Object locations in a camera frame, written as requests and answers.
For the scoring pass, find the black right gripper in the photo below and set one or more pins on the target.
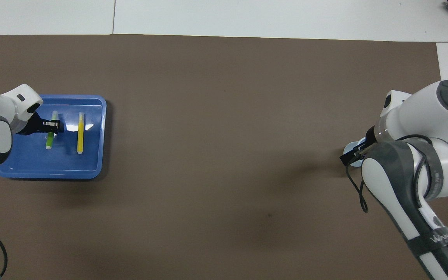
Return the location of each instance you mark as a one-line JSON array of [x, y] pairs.
[[370, 136]]

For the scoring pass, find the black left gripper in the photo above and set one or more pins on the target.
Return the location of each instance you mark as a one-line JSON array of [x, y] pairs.
[[33, 126]]

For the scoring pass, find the green marker pen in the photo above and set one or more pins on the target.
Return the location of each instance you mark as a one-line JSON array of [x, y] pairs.
[[49, 140]]

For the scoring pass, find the yellow marker pen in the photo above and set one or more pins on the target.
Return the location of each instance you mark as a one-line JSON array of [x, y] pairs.
[[81, 132]]

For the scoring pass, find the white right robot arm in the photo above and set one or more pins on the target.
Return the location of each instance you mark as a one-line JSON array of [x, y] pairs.
[[422, 124]]

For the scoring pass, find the blue plastic tray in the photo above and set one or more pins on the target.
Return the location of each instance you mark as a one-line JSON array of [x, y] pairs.
[[91, 163]]

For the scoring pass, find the translucent plastic cup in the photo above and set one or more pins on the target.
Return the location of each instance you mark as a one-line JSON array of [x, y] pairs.
[[349, 146]]

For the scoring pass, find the brown table mat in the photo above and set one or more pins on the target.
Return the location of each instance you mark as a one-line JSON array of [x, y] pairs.
[[224, 116]]

